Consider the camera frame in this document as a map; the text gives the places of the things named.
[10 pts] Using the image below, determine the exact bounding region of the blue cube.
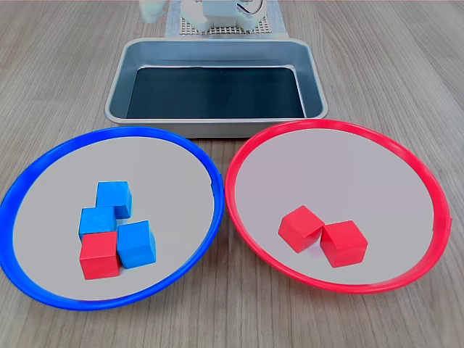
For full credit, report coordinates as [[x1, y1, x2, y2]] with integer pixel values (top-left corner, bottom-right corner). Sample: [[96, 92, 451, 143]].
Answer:
[[78, 207, 117, 242], [95, 181, 133, 220], [116, 220, 157, 270]]

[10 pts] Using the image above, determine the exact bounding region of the thin dark cable loop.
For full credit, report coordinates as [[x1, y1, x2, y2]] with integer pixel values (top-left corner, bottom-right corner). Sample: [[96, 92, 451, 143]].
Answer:
[[235, 0, 266, 17]]

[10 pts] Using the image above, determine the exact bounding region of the pale perforated base plate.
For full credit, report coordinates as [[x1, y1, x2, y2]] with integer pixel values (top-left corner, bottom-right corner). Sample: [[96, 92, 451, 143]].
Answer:
[[179, 14, 273, 36]]

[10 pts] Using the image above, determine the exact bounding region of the black tray mat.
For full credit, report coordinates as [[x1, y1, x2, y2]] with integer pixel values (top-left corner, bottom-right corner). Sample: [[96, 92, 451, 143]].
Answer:
[[125, 66, 307, 120]]

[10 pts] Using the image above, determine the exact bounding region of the steel tray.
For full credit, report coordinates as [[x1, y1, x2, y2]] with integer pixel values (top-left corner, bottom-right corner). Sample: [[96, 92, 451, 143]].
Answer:
[[104, 37, 329, 139]]

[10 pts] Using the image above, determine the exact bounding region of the blue rimmed white plate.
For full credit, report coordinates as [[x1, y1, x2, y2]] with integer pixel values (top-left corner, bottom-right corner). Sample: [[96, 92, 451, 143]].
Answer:
[[0, 125, 225, 312]]

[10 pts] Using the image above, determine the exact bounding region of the red cube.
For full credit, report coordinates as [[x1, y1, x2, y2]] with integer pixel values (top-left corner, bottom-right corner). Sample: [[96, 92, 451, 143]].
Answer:
[[320, 220, 369, 269], [79, 231, 122, 281], [278, 204, 326, 254]]

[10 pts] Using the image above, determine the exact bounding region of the red rimmed white plate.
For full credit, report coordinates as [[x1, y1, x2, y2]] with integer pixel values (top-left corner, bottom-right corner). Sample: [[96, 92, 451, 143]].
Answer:
[[224, 118, 453, 295]]

